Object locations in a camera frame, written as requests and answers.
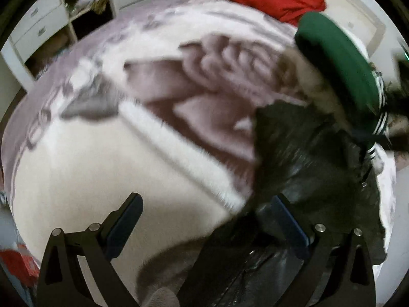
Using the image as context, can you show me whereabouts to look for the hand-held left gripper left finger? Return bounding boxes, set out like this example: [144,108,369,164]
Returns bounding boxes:
[36,193,144,307]

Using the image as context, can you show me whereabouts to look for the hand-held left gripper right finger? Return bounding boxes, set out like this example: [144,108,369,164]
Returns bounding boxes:
[271,194,376,307]

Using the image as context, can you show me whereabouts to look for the green jacket with striped cuffs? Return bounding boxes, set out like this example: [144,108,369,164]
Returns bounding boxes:
[294,12,392,162]

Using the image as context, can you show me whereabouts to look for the black leather jacket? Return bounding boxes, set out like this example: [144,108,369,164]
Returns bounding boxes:
[137,45,389,307]

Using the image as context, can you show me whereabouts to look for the floral plush blanket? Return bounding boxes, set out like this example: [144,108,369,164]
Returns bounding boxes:
[0,0,398,307]

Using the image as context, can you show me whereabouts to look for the beige bed headboard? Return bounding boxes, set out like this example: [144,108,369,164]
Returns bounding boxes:
[315,0,389,58]

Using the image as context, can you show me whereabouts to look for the red cloth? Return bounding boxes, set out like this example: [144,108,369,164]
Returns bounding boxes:
[0,248,40,290]

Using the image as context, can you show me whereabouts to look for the white drawer unit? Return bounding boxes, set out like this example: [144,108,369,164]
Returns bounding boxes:
[8,0,77,68]

